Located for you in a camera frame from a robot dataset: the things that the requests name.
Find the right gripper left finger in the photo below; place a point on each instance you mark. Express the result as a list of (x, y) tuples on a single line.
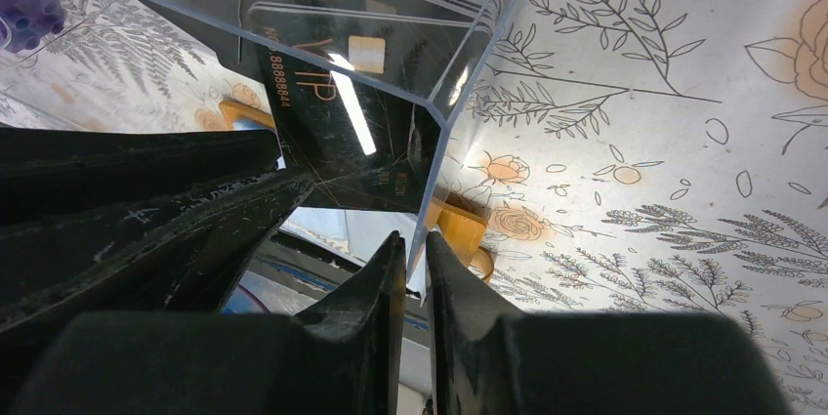
[(340, 355)]

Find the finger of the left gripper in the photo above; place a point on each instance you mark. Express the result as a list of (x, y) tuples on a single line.
[(181, 252), (50, 173)]

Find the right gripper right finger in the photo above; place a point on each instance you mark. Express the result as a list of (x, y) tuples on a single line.
[(489, 357)]

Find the orange leather card holder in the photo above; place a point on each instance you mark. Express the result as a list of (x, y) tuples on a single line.
[(462, 229)]

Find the clear plastic card box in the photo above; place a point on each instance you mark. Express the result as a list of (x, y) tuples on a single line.
[(223, 26)]

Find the green white purple toy blocks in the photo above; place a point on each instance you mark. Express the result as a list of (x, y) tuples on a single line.
[(24, 23)]

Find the floral patterned table mat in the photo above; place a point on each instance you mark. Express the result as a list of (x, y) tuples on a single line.
[(626, 156)]

